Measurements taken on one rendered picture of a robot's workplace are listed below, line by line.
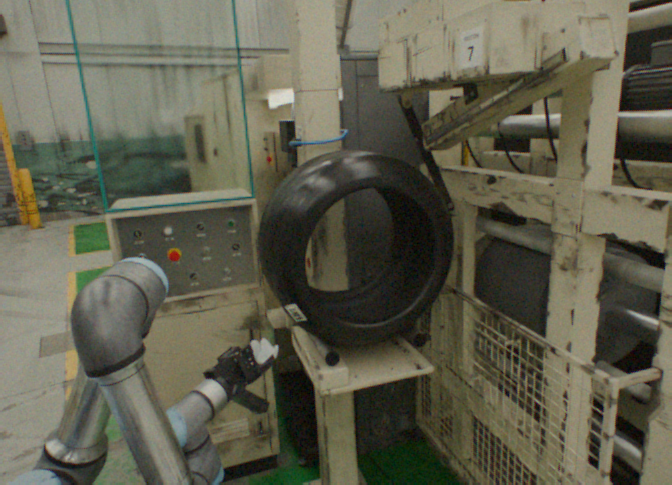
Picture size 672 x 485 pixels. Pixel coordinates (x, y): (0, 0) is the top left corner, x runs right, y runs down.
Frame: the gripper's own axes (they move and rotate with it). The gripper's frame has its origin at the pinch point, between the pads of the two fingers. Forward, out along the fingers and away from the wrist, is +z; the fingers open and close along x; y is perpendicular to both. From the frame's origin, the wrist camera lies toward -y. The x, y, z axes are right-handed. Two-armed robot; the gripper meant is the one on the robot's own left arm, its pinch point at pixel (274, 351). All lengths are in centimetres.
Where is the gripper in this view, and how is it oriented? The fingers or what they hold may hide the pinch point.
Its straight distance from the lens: 125.6
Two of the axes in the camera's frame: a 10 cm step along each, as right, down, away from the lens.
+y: -4.0, -9.0, -1.6
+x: -7.7, 2.4, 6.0
